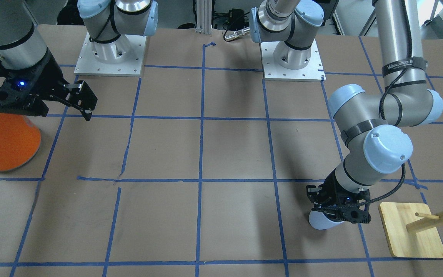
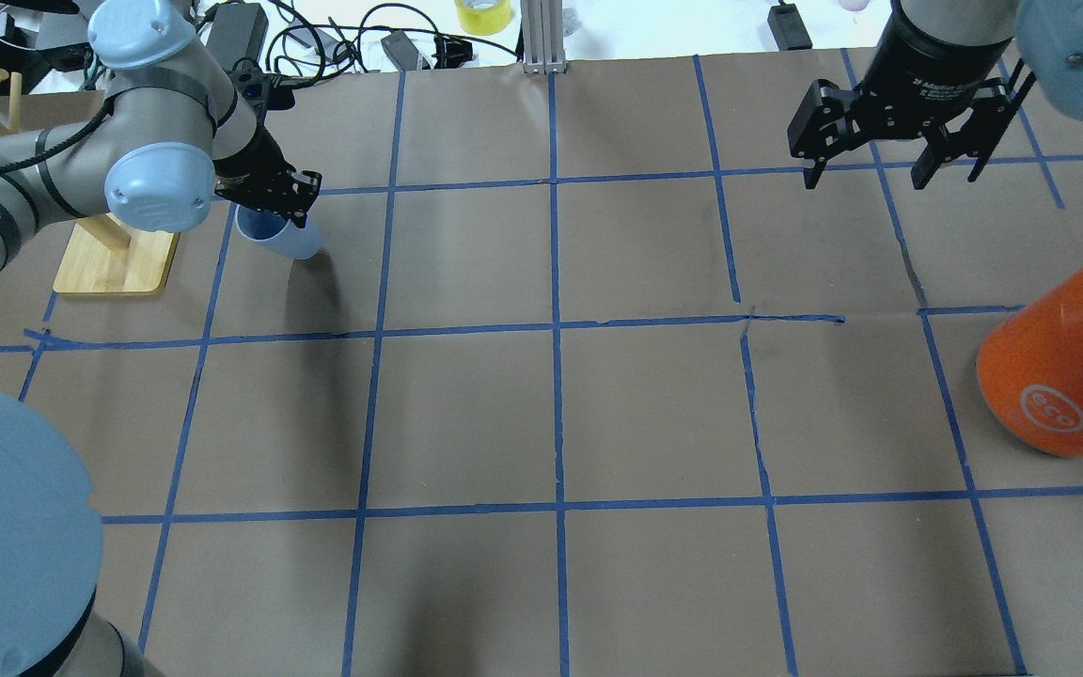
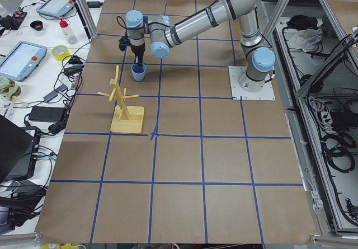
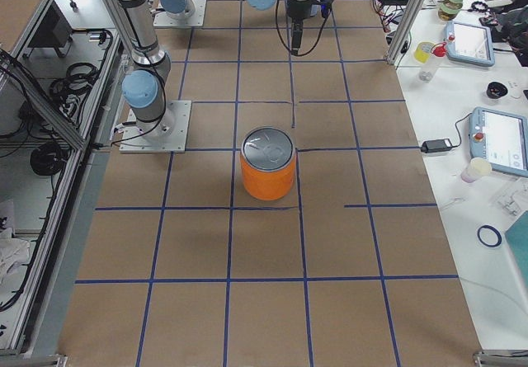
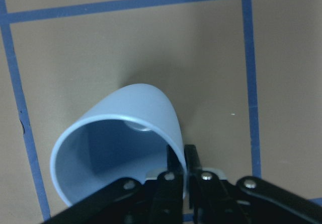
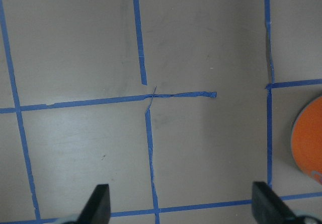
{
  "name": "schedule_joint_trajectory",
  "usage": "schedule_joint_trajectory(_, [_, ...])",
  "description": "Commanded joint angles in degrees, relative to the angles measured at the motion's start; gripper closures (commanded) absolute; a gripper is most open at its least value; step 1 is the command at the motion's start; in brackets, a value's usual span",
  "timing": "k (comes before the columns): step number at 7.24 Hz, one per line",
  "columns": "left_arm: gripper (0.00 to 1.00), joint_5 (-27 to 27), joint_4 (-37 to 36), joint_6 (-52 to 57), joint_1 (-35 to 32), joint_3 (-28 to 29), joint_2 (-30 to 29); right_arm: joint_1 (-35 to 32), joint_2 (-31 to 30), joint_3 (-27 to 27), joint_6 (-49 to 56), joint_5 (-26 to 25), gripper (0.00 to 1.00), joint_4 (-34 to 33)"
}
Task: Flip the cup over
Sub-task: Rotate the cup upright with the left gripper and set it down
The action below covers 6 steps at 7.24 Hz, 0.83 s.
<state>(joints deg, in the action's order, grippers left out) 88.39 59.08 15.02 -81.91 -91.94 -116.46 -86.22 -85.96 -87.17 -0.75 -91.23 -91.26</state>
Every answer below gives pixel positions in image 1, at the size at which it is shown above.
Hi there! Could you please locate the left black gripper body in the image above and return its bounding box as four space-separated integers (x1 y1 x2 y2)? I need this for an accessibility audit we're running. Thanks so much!
306 171 371 224

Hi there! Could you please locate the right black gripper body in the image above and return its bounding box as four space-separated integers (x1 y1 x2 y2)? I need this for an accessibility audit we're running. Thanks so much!
0 49 76 117

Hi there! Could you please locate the light blue plastic cup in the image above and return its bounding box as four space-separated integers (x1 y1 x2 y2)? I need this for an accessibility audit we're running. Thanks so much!
309 211 343 230

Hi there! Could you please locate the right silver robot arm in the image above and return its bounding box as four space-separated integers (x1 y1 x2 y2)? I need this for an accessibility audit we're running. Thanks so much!
0 0 158 121

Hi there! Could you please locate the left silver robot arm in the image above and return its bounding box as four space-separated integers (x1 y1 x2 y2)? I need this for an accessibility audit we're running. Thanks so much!
248 0 443 230

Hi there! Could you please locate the wooden mug tree stand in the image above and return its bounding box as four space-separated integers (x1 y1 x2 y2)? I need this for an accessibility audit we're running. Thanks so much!
377 200 443 259

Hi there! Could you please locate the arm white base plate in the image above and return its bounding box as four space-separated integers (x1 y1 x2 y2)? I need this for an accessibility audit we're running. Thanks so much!
260 40 326 82
74 34 148 77

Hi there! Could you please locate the aluminium frame post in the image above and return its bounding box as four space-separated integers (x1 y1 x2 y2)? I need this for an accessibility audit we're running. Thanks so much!
193 0 213 36

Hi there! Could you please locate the silver cable connector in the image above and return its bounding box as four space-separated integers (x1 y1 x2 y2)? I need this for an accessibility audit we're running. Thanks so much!
223 27 251 42

